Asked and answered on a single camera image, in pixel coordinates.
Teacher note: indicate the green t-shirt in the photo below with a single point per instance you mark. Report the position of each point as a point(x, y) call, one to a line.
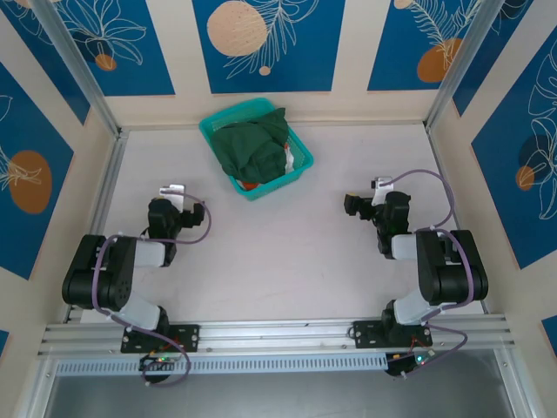
point(248, 148)

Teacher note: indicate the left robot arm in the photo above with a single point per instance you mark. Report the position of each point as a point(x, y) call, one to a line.
point(109, 274)

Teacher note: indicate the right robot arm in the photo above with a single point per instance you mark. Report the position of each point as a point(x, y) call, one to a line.
point(452, 270)

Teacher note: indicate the teal plastic basket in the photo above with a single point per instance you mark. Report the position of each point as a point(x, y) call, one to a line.
point(304, 154)

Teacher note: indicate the white and orange t-shirt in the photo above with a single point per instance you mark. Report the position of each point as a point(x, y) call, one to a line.
point(290, 163)

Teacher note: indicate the grey metal sheet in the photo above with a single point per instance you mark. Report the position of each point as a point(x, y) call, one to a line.
point(278, 398)

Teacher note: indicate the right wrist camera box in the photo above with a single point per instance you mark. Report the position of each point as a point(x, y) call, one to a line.
point(383, 187)

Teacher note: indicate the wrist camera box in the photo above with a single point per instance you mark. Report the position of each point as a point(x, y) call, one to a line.
point(383, 187)
point(172, 193)

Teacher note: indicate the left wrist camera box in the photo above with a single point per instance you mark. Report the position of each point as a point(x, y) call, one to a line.
point(172, 193)

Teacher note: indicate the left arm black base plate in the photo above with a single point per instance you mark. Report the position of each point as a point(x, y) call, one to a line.
point(187, 337)

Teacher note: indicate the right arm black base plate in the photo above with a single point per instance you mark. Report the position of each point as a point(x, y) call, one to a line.
point(365, 333)

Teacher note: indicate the aluminium mounting rail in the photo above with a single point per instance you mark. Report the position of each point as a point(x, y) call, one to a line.
point(278, 333)

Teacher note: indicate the aluminium frame post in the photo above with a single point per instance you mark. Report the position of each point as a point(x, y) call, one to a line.
point(74, 56)
point(465, 61)

